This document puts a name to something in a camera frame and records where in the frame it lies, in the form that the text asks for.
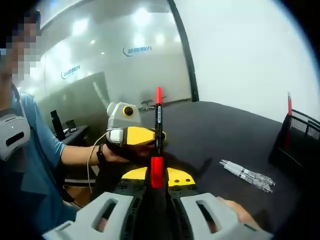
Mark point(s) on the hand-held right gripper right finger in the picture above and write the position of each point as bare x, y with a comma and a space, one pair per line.
225, 225

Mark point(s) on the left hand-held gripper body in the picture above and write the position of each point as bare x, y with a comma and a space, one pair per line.
120, 117

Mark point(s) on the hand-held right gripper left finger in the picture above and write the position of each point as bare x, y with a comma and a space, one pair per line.
87, 217

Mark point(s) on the red capped black marker pen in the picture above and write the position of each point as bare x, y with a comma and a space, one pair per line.
158, 125

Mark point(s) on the clear white pen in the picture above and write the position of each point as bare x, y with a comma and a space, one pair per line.
246, 175
250, 172
243, 178

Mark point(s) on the black mesh holder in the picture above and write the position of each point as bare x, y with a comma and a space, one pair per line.
300, 150

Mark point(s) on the slim red pen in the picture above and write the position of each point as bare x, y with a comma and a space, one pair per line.
289, 107

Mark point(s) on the person's right hand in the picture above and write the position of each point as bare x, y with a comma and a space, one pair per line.
240, 212

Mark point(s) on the person's left hand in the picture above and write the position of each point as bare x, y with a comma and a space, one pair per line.
120, 153

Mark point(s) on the office chair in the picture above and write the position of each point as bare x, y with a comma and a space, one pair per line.
147, 103

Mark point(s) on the black wristband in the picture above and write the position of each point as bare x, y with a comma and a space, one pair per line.
100, 153

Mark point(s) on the dark side desk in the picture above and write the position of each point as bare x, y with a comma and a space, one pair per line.
75, 135

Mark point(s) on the black water bottle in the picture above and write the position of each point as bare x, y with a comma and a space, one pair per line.
57, 125

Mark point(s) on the person in blue shirt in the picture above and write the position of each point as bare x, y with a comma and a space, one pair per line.
27, 180

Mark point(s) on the grey worn chest device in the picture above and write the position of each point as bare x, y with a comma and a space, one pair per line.
15, 135

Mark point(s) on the black door frame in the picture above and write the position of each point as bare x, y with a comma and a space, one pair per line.
186, 50

